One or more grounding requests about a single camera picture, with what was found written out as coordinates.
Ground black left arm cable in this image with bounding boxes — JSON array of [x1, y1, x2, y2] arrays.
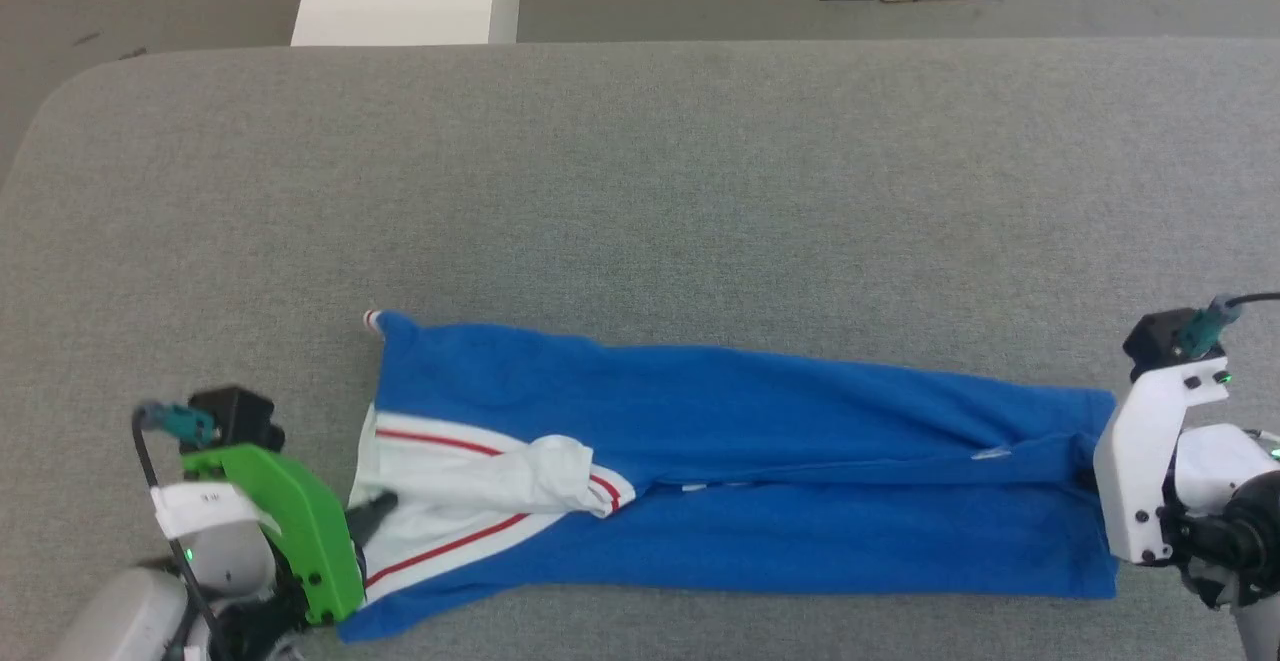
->
[[131, 400, 219, 661]]

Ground blue shirt with white sleeves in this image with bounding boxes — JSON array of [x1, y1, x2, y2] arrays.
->
[[338, 307, 1120, 645]]

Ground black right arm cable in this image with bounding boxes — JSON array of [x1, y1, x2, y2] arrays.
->
[[1178, 290, 1280, 360]]

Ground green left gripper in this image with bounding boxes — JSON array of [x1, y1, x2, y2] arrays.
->
[[181, 443, 400, 628]]

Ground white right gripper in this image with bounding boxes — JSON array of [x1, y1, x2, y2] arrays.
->
[[1092, 355, 1234, 568]]

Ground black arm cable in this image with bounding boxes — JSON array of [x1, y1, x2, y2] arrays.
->
[[1178, 290, 1280, 360], [131, 400, 219, 661]]

